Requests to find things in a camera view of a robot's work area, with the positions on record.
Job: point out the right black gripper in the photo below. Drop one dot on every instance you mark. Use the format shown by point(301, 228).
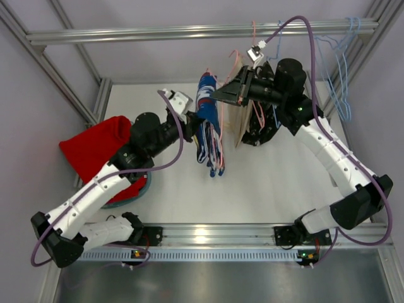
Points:
point(245, 87)

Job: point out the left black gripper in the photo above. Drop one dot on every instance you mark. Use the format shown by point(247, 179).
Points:
point(190, 127)

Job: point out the beige trousers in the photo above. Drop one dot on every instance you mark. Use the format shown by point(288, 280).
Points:
point(238, 116)

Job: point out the blue patterned trousers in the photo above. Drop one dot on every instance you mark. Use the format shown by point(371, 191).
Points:
point(208, 140)

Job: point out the pink wire hanger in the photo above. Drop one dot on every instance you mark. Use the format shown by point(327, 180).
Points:
point(222, 126)
point(257, 107)

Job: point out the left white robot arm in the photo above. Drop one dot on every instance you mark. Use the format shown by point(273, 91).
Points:
point(65, 233)

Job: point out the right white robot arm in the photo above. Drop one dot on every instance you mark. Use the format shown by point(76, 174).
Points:
point(363, 192)

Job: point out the black patterned trousers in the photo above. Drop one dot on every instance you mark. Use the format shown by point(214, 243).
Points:
point(265, 129)

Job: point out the blue hanger holding trousers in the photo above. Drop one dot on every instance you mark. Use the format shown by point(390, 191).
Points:
point(275, 58)

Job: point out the red garment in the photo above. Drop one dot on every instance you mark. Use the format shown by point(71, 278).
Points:
point(88, 151)

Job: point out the teal laundry basket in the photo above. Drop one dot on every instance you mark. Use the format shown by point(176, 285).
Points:
point(131, 194)

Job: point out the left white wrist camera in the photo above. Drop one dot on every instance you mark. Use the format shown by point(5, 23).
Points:
point(179, 101)

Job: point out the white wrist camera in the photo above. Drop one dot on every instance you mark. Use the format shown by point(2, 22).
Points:
point(179, 101)
point(255, 53)

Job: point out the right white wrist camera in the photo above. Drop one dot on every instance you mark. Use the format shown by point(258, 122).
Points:
point(255, 53)

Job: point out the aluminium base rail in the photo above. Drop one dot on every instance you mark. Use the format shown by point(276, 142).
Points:
point(248, 235)

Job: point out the aluminium hanging rail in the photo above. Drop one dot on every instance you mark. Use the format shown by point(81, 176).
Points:
point(191, 32)

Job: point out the grey slotted cable duct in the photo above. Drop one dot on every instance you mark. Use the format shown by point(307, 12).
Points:
point(191, 255)

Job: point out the aluminium frame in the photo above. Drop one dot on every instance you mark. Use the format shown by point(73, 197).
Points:
point(393, 270)

